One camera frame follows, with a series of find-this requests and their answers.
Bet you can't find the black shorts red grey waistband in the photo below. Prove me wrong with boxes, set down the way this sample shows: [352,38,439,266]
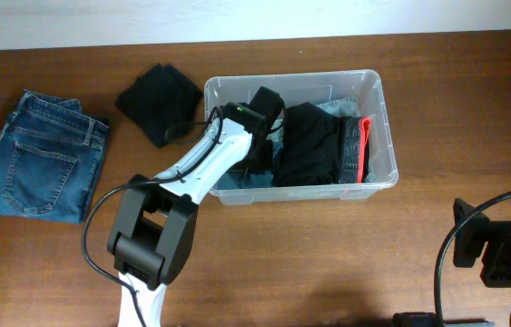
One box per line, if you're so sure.
[272,101,373,188]

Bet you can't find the small blue cloth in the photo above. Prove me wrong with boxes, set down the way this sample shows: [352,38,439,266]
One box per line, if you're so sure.
[216,142,283,190]

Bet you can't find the light blue jeans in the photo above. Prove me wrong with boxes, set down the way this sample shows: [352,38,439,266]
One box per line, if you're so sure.
[263,95,378,185]

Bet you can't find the black cloth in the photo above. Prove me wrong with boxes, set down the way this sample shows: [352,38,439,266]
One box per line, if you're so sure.
[115,64,202,147]

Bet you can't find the dark blue jeans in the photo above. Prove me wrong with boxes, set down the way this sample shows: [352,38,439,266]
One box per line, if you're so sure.
[0,90,110,223]

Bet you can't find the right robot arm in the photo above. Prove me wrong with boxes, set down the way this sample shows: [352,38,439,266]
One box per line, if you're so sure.
[391,191,511,327]

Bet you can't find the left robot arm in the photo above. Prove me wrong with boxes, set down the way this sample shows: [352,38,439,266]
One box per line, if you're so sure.
[106,87,284,326]

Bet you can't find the clear plastic storage bin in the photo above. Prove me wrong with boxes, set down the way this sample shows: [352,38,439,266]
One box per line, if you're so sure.
[203,69,398,205]

